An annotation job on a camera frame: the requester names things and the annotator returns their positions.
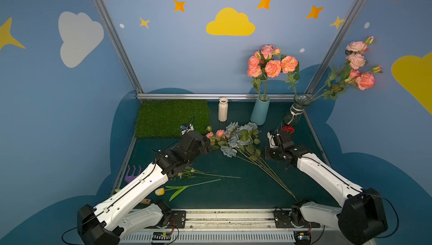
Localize red carnation flower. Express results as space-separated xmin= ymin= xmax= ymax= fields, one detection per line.
xmin=282 ymin=126 xmax=295 ymax=133

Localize blue hydrangea bunch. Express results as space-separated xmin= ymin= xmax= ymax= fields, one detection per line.
xmin=213 ymin=122 xmax=297 ymax=200

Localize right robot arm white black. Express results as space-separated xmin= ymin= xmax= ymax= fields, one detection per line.
xmin=265 ymin=130 xmax=388 ymax=245

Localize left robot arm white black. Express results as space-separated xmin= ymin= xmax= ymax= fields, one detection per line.
xmin=77 ymin=130 xmax=211 ymax=245

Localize clear glass vase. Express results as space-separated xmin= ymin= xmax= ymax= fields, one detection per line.
xmin=283 ymin=94 xmax=312 ymax=127

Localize teal cylindrical vase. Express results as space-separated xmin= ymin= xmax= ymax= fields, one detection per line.
xmin=250 ymin=94 xmax=270 ymax=126

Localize white ribbed ceramic vase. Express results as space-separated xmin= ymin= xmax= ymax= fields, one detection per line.
xmin=218 ymin=97 xmax=228 ymax=122

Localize pink flower bunch on table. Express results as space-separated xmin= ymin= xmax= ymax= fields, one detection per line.
xmin=174 ymin=166 xmax=240 ymax=180

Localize yellow tulip with stem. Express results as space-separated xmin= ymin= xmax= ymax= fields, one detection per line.
xmin=154 ymin=179 xmax=220 ymax=202

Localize green artificial grass mat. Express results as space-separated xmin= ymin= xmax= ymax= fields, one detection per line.
xmin=135 ymin=100 xmax=210 ymax=138

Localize purple toy garden fork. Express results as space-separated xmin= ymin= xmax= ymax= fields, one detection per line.
xmin=124 ymin=165 xmax=142 ymax=184

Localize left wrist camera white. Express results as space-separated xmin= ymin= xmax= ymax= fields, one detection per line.
xmin=181 ymin=122 xmax=194 ymax=135

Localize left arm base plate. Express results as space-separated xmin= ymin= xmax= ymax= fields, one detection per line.
xmin=149 ymin=210 xmax=187 ymax=229

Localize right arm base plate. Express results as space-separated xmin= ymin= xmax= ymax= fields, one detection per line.
xmin=273 ymin=208 xmax=321 ymax=229

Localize aluminium frame back bar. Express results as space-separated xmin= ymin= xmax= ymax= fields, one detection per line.
xmin=136 ymin=93 xmax=315 ymax=101

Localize aluminium rail front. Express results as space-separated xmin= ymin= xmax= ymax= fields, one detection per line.
xmin=118 ymin=209 xmax=350 ymax=245

